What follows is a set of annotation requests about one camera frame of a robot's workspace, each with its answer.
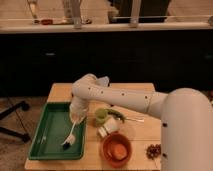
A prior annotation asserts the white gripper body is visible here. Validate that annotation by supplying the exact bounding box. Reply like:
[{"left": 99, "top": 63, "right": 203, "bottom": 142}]
[{"left": 69, "top": 104, "right": 88, "bottom": 124}]

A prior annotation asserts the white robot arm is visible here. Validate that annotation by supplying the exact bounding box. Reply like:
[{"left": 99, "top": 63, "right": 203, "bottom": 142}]
[{"left": 70, "top": 74, "right": 213, "bottom": 171}]

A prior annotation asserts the green plastic tray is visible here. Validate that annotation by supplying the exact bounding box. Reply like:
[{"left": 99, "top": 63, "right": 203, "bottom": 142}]
[{"left": 28, "top": 102, "right": 86, "bottom": 160}]

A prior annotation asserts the light green cup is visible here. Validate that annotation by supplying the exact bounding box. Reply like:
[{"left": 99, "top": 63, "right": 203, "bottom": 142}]
[{"left": 95, "top": 108, "right": 108, "bottom": 124}]

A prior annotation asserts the white cylindrical container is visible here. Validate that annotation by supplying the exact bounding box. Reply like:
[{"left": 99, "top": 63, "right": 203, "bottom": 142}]
[{"left": 98, "top": 118, "right": 119, "bottom": 138}]

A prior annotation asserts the orange terracotta bowl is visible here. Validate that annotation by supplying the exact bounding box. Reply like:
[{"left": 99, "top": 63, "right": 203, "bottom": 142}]
[{"left": 100, "top": 133, "right": 132, "bottom": 168}]

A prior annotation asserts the black office chair base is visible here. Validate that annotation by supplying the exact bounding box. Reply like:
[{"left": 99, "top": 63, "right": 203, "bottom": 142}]
[{"left": 0, "top": 101, "right": 30, "bottom": 143}]

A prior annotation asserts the orange food in bowl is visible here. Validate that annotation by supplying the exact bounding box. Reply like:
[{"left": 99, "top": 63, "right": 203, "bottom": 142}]
[{"left": 110, "top": 144, "right": 127, "bottom": 160}]

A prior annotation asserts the dark cabinet counter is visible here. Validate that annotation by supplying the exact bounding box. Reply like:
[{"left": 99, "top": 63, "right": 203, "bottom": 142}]
[{"left": 0, "top": 24, "right": 213, "bottom": 97}]

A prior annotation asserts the brown grape cluster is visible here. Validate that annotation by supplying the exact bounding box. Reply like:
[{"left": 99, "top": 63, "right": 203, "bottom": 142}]
[{"left": 146, "top": 144, "right": 161, "bottom": 160}]

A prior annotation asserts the small red bowl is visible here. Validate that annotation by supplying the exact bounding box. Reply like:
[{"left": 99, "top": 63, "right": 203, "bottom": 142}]
[{"left": 41, "top": 19, "right": 53, "bottom": 25}]

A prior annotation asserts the green handled metal spoon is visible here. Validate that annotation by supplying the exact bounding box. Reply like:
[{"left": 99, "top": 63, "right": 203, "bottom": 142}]
[{"left": 106, "top": 109, "right": 144, "bottom": 123}]

